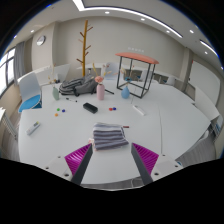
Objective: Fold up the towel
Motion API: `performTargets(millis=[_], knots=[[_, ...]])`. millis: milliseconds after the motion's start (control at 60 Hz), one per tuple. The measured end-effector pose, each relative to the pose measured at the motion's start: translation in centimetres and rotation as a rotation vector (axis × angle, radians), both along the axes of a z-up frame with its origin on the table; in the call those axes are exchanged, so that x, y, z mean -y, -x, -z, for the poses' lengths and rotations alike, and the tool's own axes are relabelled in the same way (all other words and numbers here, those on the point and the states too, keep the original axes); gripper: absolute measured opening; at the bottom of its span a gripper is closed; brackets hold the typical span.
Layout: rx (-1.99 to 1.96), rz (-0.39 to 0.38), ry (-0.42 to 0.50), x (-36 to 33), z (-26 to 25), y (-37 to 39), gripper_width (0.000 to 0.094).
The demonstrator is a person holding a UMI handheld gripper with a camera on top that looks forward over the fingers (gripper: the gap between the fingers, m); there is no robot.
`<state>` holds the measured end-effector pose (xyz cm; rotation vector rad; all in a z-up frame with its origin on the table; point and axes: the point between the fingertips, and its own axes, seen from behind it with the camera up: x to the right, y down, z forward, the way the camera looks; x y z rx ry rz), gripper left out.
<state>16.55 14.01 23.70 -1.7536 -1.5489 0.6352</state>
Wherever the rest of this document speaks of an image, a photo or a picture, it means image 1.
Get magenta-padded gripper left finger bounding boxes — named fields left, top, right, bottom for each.
left=42, top=143, right=94, bottom=186

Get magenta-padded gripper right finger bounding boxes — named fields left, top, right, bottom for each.
left=130, top=142, right=184, bottom=186

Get grey pink striped towel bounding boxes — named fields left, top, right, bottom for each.
left=87, top=122, right=130, bottom=152

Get white rectangular bar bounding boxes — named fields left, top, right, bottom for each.
left=132, top=104, right=147, bottom=117

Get white remote control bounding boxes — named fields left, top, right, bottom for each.
left=25, top=120, right=42, bottom=136

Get black rectangular box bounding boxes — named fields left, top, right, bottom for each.
left=82, top=102, right=99, bottom=114

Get green vase with dried stems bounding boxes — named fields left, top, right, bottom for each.
left=47, top=64, right=61, bottom=102

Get blue vase with flowers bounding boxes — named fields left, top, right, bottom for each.
left=119, top=64, right=136, bottom=100

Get pink vase with flowers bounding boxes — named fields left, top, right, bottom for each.
left=91, top=62, right=113, bottom=102

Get grey backpack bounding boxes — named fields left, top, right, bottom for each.
left=58, top=75, right=99, bottom=97

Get white side table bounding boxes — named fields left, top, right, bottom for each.
left=0, top=106, right=18, bottom=148

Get white chair with blue seat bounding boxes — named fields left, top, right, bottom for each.
left=18, top=72, right=43, bottom=114

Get wooden coat tree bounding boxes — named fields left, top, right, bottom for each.
left=75, top=19, right=94, bottom=78

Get dark-framed window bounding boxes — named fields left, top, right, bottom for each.
left=0, top=47, right=17, bottom=98

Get grey curtain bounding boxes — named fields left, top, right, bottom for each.
left=13, top=40, right=27, bottom=78

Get round ceiling spotlights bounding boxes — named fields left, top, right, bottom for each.
left=13, top=9, right=196, bottom=39

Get long ceiling light strip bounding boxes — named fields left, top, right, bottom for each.
left=72, top=0, right=184, bottom=39

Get black frame stand orange top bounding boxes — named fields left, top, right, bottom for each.
left=115, top=51, right=160, bottom=99

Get round wall clock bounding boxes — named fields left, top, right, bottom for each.
left=35, top=35, right=47, bottom=47

